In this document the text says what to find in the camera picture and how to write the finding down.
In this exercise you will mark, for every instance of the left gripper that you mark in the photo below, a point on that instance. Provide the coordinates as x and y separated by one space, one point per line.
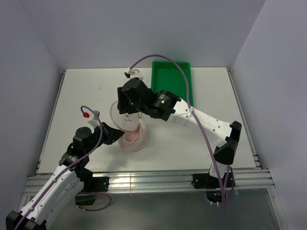
111 134

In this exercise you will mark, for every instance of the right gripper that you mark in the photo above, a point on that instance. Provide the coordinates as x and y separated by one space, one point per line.
123 105

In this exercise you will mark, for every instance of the pink bra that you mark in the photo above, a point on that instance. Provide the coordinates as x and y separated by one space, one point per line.
131 137

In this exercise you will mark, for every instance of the white mesh laundry bag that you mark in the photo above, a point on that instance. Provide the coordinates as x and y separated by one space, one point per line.
129 122

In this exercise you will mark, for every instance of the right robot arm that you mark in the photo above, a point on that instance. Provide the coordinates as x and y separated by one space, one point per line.
173 109

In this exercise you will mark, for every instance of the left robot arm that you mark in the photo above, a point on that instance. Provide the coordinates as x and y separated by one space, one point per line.
69 178

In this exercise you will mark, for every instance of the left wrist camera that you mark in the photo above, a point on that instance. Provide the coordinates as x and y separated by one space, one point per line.
93 119

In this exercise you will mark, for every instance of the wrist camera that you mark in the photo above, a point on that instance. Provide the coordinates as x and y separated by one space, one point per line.
93 119
133 73

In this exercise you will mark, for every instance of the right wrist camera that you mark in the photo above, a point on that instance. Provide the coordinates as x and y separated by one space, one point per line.
133 73

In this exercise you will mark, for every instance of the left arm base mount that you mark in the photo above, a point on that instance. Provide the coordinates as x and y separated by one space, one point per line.
98 184

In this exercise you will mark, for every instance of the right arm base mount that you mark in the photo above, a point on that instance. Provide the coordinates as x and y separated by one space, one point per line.
205 181

